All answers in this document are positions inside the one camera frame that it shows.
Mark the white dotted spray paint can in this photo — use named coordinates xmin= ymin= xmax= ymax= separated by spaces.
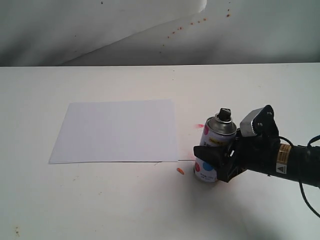
xmin=193 ymin=108 xmax=237 ymax=183

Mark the white paper sheet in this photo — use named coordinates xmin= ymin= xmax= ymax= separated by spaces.
xmin=49 ymin=99 xmax=179 ymax=164

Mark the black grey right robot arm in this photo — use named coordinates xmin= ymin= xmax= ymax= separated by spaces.
xmin=193 ymin=131 xmax=320 ymax=187

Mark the small orange crumb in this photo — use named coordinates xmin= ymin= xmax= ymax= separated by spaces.
xmin=176 ymin=167 xmax=185 ymax=175

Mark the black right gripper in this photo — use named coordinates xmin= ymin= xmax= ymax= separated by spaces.
xmin=193 ymin=127 xmax=280 ymax=183

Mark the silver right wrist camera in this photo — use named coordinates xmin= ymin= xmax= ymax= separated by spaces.
xmin=239 ymin=104 xmax=279 ymax=137

